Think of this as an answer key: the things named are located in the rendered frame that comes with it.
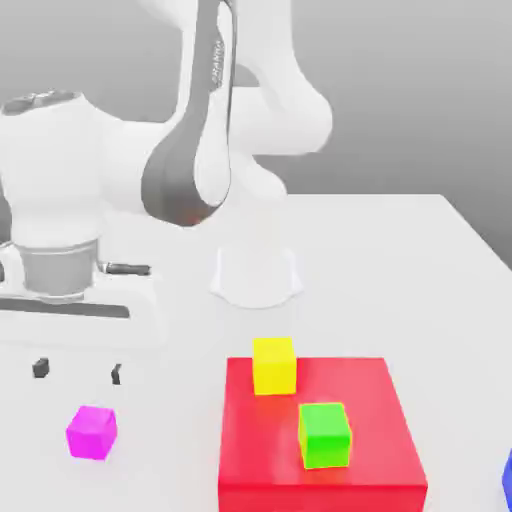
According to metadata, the large red box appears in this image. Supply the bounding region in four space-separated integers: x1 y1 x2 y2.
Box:
217 356 430 512

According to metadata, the small yellow cube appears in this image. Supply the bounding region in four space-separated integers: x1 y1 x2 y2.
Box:
252 336 298 397

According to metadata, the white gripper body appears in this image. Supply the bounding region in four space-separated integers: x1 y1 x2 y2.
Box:
0 273 168 348

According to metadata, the small blue cube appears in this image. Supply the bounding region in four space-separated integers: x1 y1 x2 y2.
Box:
501 448 512 512

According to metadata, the small green cube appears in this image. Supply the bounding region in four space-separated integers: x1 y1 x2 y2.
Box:
297 402 354 471

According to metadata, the small magenta cube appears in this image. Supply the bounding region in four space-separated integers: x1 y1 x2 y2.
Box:
65 404 119 462

